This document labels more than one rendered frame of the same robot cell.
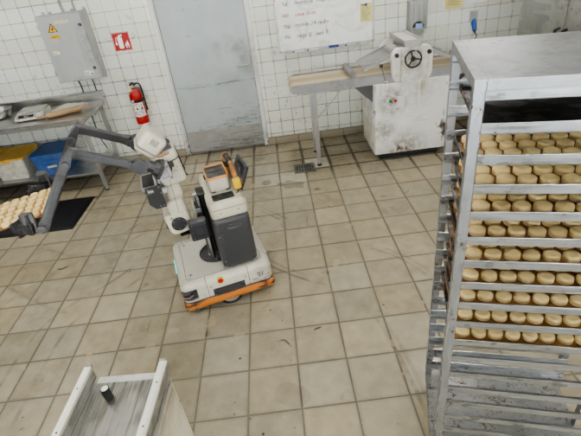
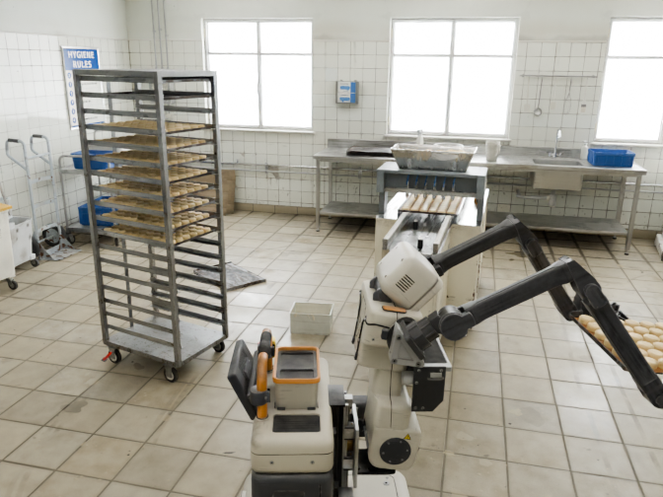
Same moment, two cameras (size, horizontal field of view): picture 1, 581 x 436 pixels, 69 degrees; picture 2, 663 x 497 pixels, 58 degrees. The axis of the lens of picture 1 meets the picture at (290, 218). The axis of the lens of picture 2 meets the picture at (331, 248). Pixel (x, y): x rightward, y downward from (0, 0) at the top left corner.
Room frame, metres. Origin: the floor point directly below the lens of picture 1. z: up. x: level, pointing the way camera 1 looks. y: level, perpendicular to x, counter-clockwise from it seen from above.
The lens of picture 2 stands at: (4.39, 0.97, 1.88)
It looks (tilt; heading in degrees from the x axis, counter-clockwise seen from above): 17 degrees down; 193
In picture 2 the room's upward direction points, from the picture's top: 1 degrees clockwise
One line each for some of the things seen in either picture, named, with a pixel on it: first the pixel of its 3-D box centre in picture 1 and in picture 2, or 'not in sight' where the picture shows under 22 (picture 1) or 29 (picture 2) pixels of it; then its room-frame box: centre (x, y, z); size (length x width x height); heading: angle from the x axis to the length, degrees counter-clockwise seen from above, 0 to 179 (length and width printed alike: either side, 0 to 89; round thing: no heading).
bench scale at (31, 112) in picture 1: (33, 112); not in sight; (4.91, 2.72, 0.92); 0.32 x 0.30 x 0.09; 7
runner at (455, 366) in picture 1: (493, 369); (143, 334); (1.35, -0.91, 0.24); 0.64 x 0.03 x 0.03; 74
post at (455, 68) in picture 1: (439, 248); (168, 230); (1.46, -0.63, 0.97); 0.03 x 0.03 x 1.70; 74
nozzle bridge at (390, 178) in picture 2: not in sight; (431, 192); (0.23, 0.74, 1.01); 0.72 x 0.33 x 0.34; 87
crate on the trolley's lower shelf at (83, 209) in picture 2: not in sight; (108, 210); (-1.27, -2.83, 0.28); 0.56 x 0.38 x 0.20; 8
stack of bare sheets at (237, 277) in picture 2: not in sight; (229, 275); (-0.36, -1.05, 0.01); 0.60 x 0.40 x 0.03; 53
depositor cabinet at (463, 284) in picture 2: not in sight; (434, 252); (-0.24, 0.77, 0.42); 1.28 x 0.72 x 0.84; 177
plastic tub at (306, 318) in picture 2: not in sight; (312, 318); (0.50, -0.05, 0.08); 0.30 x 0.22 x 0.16; 97
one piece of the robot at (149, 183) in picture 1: (155, 185); (418, 361); (2.58, 0.86, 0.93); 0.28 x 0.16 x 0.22; 15
